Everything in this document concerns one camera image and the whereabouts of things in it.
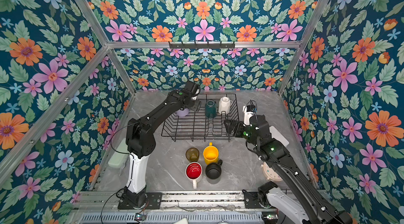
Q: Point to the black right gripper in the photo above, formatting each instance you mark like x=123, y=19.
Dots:
x=239, y=125

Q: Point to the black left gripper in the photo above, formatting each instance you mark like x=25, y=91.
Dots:
x=197, y=105

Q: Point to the green mug cream interior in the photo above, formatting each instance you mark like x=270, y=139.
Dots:
x=210, y=109

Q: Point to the lilac plastic cup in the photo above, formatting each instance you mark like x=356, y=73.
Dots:
x=182, y=112

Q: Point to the white ceramic mug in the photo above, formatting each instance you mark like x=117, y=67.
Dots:
x=224, y=105

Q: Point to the yellow mug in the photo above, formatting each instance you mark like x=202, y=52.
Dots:
x=210, y=154

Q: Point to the black mug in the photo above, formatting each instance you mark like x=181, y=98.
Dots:
x=213, y=171

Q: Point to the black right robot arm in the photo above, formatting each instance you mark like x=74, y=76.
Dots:
x=308, y=206

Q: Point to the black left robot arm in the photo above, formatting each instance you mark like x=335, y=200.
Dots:
x=141, y=142

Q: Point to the olive textured glass tumbler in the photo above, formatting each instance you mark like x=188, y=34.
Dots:
x=192, y=154

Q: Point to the white mug red interior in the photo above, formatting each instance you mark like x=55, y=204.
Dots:
x=194, y=172

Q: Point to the pale green sponge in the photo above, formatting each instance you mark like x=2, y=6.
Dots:
x=119, y=157

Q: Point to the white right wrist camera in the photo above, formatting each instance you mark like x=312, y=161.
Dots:
x=249, y=111

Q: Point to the black wire dish rack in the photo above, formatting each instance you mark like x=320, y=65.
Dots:
x=196, y=126

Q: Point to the round pink wall clock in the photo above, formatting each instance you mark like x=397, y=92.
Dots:
x=270, y=174

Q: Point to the dark wall hook rail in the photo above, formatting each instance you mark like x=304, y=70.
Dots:
x=202, y=45

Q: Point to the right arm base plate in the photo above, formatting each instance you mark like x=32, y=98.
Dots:
x=255, y=200

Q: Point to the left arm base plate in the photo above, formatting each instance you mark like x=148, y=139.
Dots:
x=148, y=201

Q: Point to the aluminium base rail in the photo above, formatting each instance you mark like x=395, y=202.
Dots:
x=193, y=200

